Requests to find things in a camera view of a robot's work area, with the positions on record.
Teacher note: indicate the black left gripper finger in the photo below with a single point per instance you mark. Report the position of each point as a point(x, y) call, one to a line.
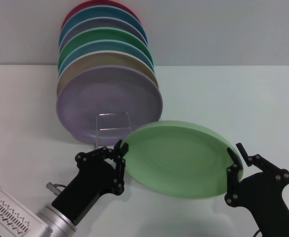
point(119, 175)
point(94, 155)

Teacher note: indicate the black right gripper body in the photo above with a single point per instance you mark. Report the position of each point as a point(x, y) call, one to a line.
point(267, 202)

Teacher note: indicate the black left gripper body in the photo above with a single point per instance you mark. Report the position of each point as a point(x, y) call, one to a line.
point(90, 185)

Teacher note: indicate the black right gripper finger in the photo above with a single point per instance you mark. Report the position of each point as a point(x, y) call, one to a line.
point(270, 169)
point(233, 182)

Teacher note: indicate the light green plate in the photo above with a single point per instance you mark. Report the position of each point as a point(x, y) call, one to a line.
point(178, 160)

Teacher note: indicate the purple plate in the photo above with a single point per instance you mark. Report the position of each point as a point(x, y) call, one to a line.
point(97, 98)

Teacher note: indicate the beige plate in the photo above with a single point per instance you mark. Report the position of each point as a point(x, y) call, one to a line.
point(97, 59)

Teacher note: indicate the light blue plate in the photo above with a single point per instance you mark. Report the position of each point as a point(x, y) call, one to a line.
point(102, 46)

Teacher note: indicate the dark green plate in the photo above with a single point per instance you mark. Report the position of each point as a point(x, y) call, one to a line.
point(104, 34)

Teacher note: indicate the grey lavender plate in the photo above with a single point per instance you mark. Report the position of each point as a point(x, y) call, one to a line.
point(104, 23)

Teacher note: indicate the teal blue plate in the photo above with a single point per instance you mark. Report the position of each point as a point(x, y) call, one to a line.
point(104, 12)

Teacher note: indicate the maroon plate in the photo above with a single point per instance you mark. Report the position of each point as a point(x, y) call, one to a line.
point(70, 12)

